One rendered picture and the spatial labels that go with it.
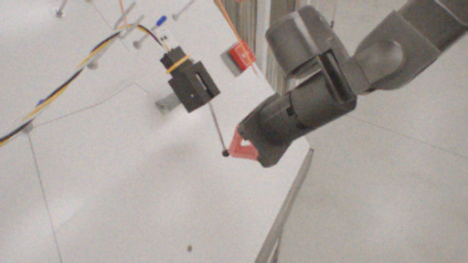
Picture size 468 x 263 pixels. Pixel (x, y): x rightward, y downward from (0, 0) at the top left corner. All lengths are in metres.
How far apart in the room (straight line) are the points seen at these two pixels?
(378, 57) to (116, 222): 0.35
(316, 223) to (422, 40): 1.45
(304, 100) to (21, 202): 0.33
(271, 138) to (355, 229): 1.39
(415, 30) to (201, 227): 0.38
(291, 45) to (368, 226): 1.50
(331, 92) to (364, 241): 1.43
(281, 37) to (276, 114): 0.09
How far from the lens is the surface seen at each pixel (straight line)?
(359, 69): 0.32
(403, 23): 0.33
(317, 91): 0.34
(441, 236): 1.91
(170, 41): 0.57
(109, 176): 0.44
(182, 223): 0.48
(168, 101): 0.49
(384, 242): 1.76
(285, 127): 0.37
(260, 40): 1.04
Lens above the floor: 1.38
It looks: 40 degrees down
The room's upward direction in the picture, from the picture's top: straight up
